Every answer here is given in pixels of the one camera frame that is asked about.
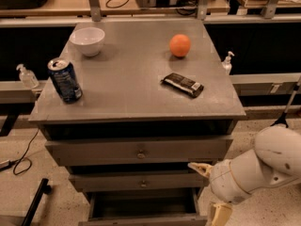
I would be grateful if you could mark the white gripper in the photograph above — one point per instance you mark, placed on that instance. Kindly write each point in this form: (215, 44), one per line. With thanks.
(221, 180)

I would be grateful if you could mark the grey bottom drawer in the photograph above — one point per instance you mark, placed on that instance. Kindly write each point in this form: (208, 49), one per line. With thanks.
(158, 207)

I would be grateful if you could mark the grey drawer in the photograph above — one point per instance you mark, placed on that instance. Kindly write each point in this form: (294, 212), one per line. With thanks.
(129, 180)
(92, 152)
(158, 207)

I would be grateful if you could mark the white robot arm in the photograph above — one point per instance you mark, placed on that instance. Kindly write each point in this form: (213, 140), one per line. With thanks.
(274, 161)

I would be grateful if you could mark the grey wooden drawer cabinet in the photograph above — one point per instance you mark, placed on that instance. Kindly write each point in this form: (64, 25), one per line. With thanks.
(123, 96)

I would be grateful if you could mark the grey middle drawer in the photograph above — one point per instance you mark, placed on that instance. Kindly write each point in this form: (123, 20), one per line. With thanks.
(129, 180)

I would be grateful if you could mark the grey top drawer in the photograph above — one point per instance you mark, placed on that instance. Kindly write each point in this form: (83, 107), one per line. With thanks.
(92, 152)

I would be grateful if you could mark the black tripod leg right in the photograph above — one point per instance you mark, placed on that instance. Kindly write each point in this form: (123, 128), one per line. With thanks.
(282, 119)

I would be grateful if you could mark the black snack bar wrapper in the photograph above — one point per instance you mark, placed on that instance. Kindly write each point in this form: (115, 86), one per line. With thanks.
(183, 84)

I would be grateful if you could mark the right clear sanitizer bottle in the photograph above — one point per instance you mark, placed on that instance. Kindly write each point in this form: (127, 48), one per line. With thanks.
(226, 63)

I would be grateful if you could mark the clear sanitizer bottle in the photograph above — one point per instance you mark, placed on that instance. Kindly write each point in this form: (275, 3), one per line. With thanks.
(226, 63)
(27, 77)

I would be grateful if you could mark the orange fruit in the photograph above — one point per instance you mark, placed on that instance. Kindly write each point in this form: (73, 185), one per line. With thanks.
(179, 45)

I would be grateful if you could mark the black stand leg left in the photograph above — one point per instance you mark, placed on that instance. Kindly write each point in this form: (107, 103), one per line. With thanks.
(44, 189)

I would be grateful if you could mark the blue soda can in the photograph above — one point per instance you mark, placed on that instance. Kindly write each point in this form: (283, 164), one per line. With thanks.
(64, 79)

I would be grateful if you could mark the white ceramic bowl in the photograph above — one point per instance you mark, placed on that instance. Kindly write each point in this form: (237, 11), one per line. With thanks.
(88, 41)

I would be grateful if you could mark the left clear sanitizer bottle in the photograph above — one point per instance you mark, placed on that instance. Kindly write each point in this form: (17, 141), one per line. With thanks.
(27, 77)

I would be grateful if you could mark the wooden desk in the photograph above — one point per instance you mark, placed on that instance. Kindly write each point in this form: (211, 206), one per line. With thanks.
(107, 7)

